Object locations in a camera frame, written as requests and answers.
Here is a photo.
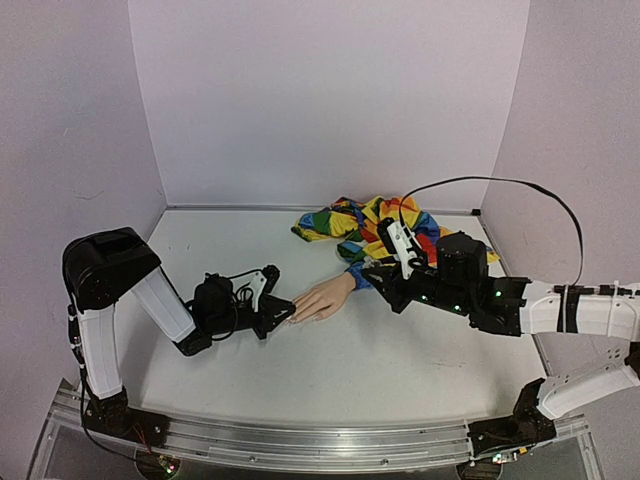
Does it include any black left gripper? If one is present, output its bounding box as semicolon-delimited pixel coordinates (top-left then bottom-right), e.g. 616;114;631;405
209;297;296;341

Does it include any clear nail polish bottle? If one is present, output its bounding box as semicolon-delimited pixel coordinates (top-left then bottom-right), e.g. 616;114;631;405
363;256;382;269

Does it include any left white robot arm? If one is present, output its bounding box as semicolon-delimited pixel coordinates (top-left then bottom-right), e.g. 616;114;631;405
62;227;295;450

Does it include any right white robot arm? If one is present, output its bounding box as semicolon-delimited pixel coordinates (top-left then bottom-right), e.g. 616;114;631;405
362;232;639;463

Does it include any mannequin hand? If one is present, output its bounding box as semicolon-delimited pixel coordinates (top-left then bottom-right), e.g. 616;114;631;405
293;272;356;324

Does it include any colourful rainbow jacket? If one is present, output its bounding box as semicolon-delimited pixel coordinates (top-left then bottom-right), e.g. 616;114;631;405
291;194;501;291

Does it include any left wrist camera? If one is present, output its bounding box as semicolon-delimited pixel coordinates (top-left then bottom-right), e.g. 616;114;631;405
248;265;280;312

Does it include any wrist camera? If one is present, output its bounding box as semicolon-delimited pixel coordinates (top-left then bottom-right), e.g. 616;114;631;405
377;218;429;280
248;265;280;312

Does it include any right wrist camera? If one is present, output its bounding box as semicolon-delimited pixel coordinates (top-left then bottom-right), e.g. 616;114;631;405
377;218;429;280

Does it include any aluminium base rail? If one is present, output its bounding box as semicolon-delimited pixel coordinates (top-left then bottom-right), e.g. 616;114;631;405
28;387;602;479

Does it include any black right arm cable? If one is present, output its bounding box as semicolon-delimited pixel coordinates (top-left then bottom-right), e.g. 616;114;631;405
397;175;585;289

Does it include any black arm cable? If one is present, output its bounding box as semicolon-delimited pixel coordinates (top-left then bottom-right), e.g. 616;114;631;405
397;175;585;289
79;404;146;464

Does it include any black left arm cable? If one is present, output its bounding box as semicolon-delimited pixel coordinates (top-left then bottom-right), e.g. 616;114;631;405
79;404;146;464

